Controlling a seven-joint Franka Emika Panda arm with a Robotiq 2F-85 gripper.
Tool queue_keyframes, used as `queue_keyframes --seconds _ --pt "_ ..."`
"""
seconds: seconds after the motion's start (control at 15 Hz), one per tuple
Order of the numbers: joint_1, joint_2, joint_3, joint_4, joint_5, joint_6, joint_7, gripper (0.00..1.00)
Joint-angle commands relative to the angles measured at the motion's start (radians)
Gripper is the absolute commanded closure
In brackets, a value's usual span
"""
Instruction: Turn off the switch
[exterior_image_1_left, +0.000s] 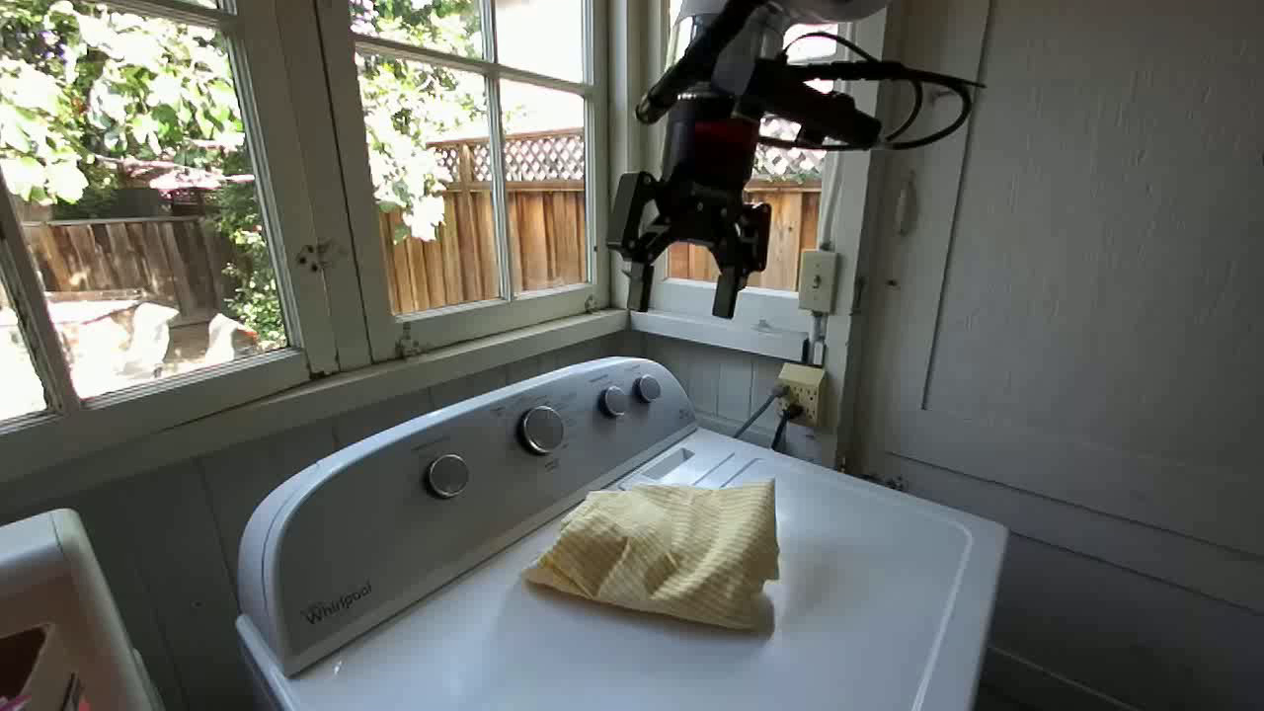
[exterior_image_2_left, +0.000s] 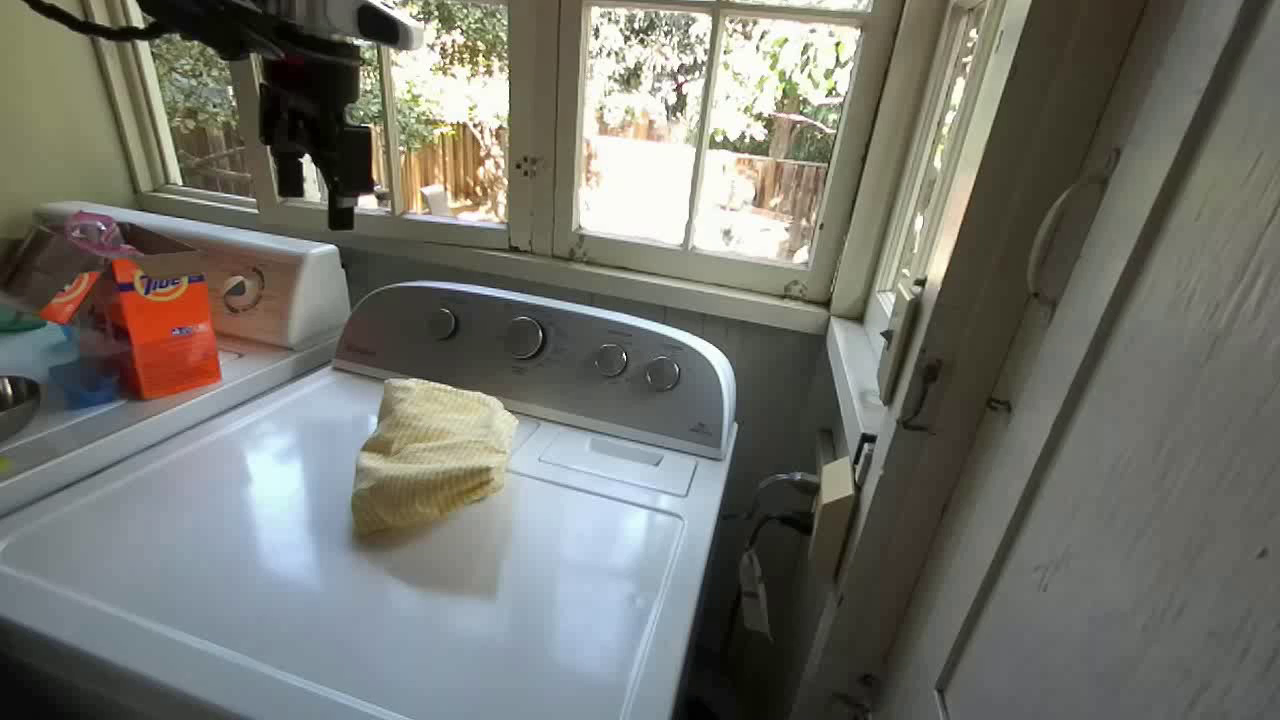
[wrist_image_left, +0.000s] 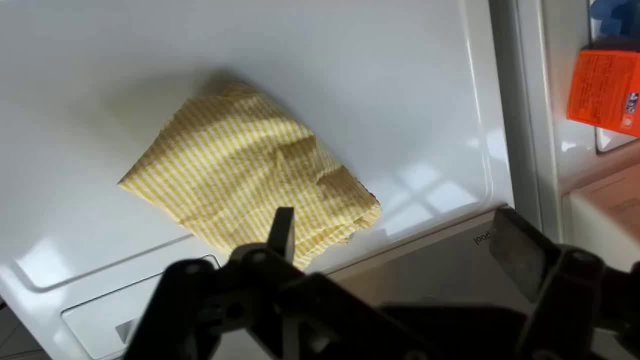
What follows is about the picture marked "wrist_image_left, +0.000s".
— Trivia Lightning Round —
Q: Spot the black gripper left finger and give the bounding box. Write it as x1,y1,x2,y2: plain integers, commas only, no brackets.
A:
122,207,431,360

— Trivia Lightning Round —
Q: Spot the white washing machine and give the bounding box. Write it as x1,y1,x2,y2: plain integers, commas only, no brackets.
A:
0,0,515,360

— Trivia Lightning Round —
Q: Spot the yellow striped cloth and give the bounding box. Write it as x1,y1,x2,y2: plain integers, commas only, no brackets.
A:
117,83,383,271

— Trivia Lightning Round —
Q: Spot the blue plastic container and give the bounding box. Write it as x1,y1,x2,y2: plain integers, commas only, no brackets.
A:
588,0,640,44

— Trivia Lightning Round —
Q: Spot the white dryer on left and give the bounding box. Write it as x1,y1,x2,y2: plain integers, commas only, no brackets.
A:
532,0,640,196

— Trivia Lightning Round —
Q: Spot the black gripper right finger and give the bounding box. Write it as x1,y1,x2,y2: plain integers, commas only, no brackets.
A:
487,205,640,360

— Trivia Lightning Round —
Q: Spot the orange detergent box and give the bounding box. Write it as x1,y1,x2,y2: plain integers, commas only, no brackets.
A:
566,44,640,139

